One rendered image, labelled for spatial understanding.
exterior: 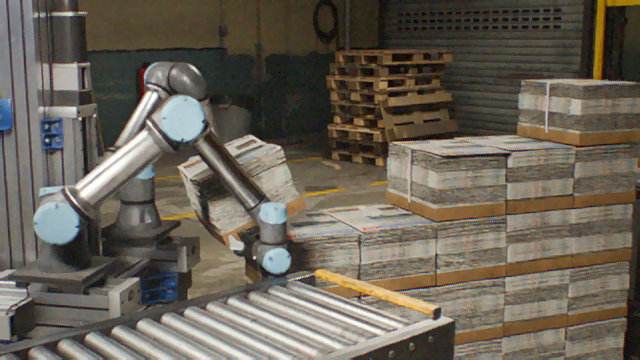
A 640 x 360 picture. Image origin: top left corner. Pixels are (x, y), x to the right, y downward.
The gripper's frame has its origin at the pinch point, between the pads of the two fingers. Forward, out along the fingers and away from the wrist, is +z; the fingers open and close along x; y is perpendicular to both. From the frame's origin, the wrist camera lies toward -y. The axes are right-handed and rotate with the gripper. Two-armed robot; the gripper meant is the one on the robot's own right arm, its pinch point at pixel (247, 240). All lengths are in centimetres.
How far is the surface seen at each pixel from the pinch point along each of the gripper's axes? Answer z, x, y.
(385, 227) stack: -4.2, -44.2, -15.6
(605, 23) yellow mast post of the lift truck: 48, -192, 2
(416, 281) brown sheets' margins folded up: -5, -48, -38
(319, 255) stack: -5.8, -19.0, -13.4
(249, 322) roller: -66, 18, 4
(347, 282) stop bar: -52, -12, -5
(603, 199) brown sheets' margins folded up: -4, -130, -45
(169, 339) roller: -70, 37, 11
